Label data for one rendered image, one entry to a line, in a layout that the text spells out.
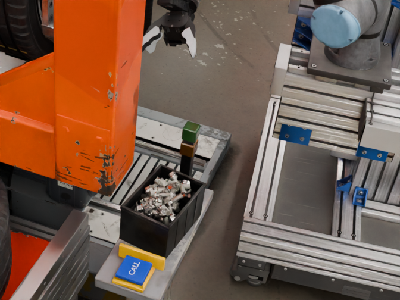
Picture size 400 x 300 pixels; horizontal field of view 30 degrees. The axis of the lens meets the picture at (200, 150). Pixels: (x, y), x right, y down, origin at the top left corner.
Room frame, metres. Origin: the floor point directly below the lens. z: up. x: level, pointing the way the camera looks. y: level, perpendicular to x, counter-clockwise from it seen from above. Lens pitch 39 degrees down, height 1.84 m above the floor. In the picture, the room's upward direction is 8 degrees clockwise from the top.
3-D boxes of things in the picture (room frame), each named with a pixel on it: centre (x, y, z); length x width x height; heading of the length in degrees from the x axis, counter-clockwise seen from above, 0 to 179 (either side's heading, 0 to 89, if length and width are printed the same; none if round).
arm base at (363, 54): (1.79, -0.37, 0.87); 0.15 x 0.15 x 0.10
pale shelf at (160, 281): (1.38, 0.08, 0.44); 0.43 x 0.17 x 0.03; 167
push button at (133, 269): (1.22, 0.12, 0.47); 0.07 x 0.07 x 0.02; 77
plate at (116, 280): (1.22, 0.12, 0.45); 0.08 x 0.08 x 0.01; 77
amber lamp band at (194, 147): (1.57, 0.03, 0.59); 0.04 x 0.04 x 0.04; 77
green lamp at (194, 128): (1.57, 0.03, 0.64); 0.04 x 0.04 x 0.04; 77
